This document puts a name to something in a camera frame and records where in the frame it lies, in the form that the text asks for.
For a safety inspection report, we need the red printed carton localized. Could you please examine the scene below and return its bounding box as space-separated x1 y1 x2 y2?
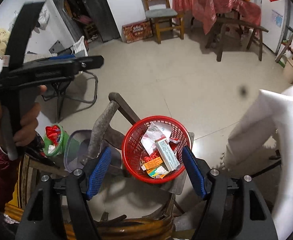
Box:
122 20 154 44

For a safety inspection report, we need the white medicine box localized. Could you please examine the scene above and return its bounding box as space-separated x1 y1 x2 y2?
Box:
155 138 181 172

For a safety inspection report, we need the white printed tissue pack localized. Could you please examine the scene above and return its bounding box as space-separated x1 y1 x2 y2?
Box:
141 121 173 155

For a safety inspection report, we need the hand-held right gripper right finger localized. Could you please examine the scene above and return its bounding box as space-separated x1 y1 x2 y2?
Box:
182 146 278 240

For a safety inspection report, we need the grey plastic basket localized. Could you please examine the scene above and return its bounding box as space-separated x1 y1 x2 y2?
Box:
63 129 93 173

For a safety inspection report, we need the red plastic basket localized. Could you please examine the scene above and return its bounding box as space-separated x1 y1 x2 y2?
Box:
122 116 191 184

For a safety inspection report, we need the wooden chair grey seat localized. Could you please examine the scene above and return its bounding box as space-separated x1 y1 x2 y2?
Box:
140 0 185 44

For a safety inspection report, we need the brown bamboo chair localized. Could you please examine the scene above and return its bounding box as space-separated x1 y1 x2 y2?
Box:
4 152 177 240

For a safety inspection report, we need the orange packet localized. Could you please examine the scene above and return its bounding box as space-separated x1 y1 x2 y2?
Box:
143 156 168 178

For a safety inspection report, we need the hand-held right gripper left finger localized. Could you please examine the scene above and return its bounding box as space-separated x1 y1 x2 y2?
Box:
15 146 112 240

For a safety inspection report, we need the worn wooden chair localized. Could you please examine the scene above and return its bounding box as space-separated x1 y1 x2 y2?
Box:
80 92 194 195

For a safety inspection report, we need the pale blue sticker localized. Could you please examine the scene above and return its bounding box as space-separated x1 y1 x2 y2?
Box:
272 10 283 28

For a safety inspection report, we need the table with red cloth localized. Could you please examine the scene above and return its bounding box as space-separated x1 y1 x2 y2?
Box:
172 0 262 55

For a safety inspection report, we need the metal folding chair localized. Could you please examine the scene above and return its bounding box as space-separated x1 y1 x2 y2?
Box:
28 51 98 122

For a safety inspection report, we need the white grey tablecloth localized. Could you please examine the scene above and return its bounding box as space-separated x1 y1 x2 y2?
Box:
222 77 293 240

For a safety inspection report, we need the white refrigerator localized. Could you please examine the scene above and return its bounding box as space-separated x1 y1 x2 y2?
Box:
258 0 292 54

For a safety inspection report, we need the green plastic bin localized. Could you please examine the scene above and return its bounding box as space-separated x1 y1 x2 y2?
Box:
43 124 70 158

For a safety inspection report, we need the white plastic bag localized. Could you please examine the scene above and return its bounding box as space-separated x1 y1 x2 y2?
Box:
38 4 50 30

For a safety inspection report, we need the person's left hand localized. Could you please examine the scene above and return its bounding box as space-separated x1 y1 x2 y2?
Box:
0 84 47 153

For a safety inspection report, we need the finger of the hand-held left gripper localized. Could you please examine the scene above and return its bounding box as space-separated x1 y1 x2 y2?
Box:
35 54 104 72
4 1 46 68

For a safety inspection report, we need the red foil wrapper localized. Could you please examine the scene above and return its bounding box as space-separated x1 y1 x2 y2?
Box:
46 126 62 142

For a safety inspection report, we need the dark wooden bench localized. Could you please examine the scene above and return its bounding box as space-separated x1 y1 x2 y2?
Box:
205 17 269 62

